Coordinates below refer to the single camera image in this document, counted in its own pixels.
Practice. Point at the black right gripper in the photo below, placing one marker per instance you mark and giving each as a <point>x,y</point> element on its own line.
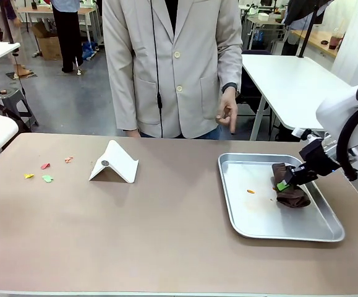
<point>319,161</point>

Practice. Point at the brown cloth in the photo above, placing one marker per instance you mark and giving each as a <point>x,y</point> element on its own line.
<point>293,199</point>

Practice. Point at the person right forearm beige sleeve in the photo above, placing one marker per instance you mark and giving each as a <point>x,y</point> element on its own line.
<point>123,102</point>

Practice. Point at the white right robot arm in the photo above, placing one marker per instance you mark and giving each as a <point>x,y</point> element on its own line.
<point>336,105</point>

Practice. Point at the person left forearm beige sleeve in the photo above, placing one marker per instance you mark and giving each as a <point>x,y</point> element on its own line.
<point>231,62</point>

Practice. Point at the person left hand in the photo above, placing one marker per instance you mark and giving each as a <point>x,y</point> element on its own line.
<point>229,108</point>

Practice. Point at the person right hand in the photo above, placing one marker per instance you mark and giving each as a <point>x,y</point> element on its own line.
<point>133,133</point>

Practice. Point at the metal tray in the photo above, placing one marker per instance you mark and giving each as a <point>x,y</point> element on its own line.
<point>259,216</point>

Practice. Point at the large white table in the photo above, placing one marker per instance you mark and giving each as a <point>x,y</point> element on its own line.
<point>290,86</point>

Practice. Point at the black wristwatch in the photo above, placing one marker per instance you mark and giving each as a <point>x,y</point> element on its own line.
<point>229,87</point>

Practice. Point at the red drink cup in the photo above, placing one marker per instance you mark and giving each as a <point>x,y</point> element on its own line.
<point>335,43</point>

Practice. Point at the wooden workbench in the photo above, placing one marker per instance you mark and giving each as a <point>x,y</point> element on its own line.
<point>311,38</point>

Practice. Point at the black stand pole with jacket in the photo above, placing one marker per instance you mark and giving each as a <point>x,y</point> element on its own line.
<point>305,37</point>

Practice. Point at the pack of water bottles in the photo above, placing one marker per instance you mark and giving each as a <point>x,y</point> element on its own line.
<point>256,35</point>

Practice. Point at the person in beige blazer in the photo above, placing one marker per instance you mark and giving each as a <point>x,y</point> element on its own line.
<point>191,62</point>

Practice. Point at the hanging black jacket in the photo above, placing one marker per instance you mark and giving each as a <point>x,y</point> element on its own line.
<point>302,9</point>

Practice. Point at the white folded stand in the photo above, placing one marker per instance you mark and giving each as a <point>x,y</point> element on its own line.
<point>120,167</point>

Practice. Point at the black inner shirt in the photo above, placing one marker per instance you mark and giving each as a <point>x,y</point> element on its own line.
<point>172,12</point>

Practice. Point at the orange paper scrap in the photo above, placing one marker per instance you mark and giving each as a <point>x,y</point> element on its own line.
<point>69,159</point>

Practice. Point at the blue plastic bag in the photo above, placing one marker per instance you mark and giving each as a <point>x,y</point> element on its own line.
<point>89,51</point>

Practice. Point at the red paper scrap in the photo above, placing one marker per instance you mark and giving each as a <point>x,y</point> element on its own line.
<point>45,166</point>

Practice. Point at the yellow paper scrap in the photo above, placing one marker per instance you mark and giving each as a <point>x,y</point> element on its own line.
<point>29,176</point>

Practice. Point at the bystander in black trousers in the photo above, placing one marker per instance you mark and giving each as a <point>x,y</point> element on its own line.
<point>69,31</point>

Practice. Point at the cardboard box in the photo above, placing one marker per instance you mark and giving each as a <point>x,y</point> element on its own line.
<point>50,48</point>

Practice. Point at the dark handbag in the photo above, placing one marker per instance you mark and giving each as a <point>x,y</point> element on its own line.
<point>22,127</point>

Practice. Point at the grey stool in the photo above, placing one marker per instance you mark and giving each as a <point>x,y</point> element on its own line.
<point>18,92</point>

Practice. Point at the wooden desk with white legs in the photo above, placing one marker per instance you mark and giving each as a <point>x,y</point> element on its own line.
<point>42,10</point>

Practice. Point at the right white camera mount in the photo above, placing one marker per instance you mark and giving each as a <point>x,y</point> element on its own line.
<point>297,133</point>

